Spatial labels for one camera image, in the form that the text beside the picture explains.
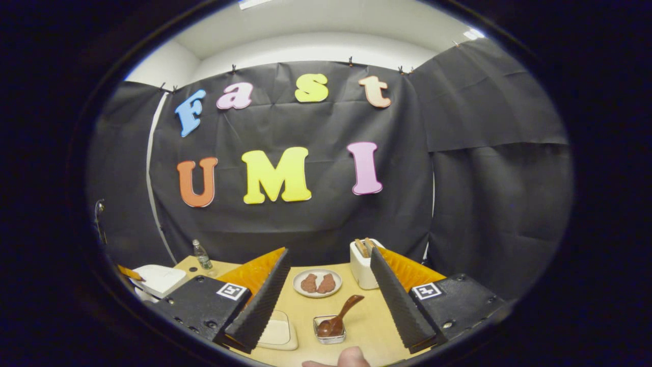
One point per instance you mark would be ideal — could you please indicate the toast slice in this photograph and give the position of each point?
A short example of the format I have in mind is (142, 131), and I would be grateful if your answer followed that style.
(362, 247)

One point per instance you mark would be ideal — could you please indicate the brown wooden spoon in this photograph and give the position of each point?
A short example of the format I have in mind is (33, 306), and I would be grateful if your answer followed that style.
(338, 316)

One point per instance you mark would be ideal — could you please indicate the black backdrop cloth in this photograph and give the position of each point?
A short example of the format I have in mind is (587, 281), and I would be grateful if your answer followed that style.
(316, 219)

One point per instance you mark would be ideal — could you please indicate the clear rice tray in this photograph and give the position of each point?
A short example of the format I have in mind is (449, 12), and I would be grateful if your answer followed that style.
(280, 344)

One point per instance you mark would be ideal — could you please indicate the clear plastic water bottle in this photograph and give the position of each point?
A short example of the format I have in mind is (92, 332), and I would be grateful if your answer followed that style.
(202, 257)

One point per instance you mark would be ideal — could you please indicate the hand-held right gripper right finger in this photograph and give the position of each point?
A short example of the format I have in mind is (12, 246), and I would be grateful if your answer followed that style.
(400, 311)

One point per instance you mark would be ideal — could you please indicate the white toaster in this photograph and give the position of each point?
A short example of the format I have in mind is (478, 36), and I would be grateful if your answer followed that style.
(360, 272)

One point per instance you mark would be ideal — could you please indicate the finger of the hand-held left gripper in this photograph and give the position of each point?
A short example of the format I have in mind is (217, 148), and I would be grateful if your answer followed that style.
(130, 272)

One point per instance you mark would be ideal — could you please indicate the brown meat piece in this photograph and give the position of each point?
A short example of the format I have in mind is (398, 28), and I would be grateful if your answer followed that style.
(326, 283)
(308, 283)

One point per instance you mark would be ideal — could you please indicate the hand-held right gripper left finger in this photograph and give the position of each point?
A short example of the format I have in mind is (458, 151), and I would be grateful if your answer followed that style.
(262, 306)

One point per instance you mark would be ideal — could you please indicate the ceiling light panel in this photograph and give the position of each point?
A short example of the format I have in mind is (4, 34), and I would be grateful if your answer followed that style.
(254, 3)
(472, 34)

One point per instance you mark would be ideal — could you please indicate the white rice cooker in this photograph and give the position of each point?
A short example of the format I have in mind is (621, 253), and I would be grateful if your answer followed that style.
(163, 280)

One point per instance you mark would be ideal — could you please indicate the white round plate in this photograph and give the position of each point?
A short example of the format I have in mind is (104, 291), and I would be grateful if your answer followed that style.
(318, 294)

